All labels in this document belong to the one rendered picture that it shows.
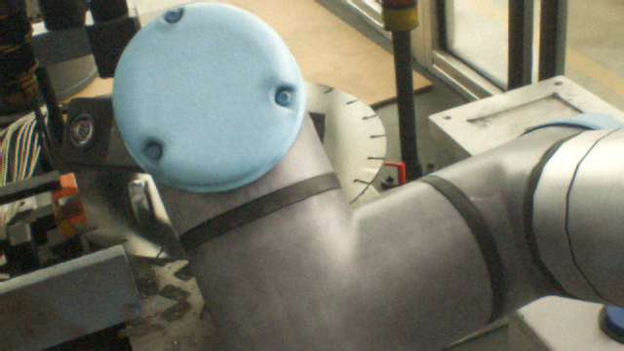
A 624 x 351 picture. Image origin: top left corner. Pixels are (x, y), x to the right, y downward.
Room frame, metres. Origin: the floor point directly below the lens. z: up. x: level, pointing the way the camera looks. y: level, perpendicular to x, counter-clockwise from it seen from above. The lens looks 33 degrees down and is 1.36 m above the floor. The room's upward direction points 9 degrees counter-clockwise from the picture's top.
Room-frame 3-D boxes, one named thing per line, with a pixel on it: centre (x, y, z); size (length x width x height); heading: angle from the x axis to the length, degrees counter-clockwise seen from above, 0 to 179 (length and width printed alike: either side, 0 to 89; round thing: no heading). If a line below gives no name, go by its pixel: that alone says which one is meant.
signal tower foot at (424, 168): (0.92, -0.14, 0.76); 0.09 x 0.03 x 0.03; 106
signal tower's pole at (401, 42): (0.92, -0.14, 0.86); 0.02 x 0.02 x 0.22
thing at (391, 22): (0.92, -0.14, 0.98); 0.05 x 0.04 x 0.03; 16
